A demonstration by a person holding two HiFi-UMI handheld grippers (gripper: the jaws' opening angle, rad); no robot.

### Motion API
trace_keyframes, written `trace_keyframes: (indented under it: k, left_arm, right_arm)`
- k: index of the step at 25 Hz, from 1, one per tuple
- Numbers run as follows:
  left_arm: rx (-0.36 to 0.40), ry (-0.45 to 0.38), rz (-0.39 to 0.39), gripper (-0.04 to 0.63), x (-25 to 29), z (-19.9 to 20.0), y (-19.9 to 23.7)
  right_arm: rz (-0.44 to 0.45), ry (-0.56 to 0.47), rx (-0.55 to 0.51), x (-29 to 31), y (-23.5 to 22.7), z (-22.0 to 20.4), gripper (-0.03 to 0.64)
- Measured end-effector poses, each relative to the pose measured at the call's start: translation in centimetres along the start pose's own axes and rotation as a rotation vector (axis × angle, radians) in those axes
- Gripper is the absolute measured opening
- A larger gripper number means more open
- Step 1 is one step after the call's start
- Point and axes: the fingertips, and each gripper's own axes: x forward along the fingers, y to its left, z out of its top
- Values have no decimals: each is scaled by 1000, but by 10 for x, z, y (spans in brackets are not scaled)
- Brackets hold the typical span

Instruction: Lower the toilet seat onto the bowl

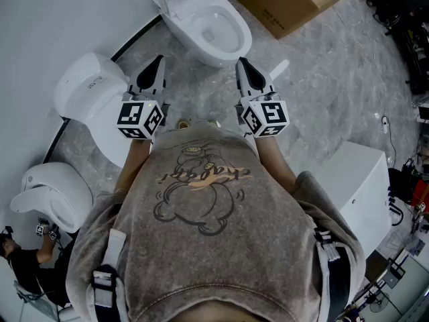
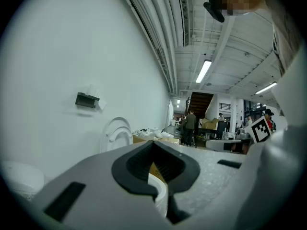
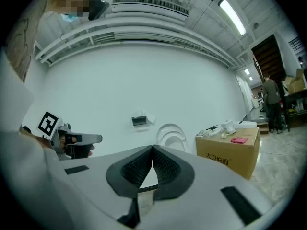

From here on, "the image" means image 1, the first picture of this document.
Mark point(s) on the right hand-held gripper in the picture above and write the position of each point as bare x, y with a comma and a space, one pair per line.
264, 117

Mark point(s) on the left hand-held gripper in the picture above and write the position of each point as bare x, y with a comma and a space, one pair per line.
139, 117

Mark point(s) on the white toilet bowl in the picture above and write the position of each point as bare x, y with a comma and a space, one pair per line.
218, 45

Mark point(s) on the white toilet seat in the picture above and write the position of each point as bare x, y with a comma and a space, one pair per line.
197, 3

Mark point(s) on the person's left forearm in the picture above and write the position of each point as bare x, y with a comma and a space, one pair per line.
132, 166

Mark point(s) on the person's right forearm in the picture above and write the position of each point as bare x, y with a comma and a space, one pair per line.
276, 166

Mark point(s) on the large closed white toilet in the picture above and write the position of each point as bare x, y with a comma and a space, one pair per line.
87, 89

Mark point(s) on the small round white toilet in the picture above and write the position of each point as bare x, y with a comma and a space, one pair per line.
57, 193

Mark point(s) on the white flat strip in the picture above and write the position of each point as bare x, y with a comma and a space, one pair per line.
279, 69

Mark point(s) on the olive shoe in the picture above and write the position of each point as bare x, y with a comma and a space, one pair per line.
214, 123
183, 124

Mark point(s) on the brown cardboard box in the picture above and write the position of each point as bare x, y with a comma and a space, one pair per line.
285, 8

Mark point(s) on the white cabinet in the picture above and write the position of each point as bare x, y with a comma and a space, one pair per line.
358, 186

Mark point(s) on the black equipment pile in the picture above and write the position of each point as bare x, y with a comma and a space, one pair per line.
402, 18

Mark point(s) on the grey printed t-shirt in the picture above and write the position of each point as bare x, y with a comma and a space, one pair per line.
214, 247

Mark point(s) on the red case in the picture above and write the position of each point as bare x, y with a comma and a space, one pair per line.
420, 193

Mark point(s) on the grey laptop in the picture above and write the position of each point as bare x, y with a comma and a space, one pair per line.
385, 270

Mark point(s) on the grey mesh chair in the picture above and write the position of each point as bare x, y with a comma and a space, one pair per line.
33, 300

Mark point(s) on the small desk fan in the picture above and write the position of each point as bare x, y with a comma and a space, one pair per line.
379, 302

